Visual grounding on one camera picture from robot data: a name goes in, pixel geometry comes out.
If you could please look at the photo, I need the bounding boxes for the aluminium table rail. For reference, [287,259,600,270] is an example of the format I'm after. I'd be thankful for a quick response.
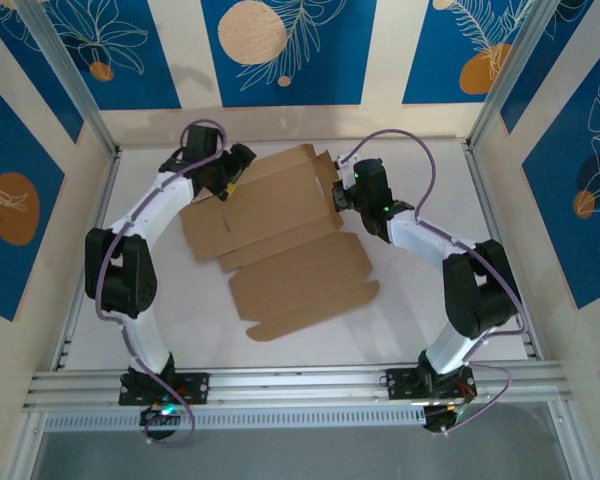
[462,142,544,361]
[52,149,124,371]

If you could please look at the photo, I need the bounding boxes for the black controller board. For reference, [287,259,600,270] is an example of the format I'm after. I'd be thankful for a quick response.
[422,402,469,435]
[139,403,181,441]

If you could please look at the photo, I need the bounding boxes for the left aluminium table rail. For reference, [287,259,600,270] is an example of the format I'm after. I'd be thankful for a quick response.
[52,149,124,371]

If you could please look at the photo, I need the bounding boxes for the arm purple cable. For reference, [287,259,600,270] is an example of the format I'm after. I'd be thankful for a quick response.
[337,129,530,436]
[95,118,229,447]

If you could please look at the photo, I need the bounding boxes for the left aluminium frame post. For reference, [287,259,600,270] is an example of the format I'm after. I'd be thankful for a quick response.
[17,0,121,156]

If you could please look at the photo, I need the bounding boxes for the left black controller board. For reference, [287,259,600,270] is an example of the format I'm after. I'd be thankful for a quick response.
[139,403,181,441]

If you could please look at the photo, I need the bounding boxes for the right aluminium table rail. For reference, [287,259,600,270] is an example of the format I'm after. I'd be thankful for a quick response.
[462,142,544,361]

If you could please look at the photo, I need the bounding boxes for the aluminium frame post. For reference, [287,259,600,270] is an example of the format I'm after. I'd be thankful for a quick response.
[467,0,594,149]
[17,0,121,156]

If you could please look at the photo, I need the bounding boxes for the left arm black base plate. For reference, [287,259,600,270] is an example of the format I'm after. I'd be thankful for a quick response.
[118,371,211,406]

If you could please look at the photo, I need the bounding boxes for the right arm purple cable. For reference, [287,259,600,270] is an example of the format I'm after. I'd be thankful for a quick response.
[337,129,530,436]

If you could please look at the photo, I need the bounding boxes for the brown cardboard box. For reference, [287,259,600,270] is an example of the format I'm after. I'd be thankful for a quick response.
[178,143,381,343]

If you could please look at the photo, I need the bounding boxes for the wide aluminium mounting rail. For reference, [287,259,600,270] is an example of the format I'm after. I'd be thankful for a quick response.
[22,364,574,414]

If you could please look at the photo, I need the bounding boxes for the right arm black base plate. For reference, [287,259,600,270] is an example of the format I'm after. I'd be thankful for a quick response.
[385,366,477,403]

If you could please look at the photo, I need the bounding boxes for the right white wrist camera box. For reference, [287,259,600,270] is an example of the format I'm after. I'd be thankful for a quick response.
[333,153,357,190]

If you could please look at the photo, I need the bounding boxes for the right black controller board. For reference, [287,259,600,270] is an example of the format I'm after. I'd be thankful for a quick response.
[422,402,469,435]

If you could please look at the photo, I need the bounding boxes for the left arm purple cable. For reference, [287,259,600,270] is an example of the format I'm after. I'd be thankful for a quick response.
[95,118,229,447]

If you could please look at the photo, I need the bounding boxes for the right aluminium frame post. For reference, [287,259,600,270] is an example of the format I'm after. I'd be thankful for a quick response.
[467,0,594,149]

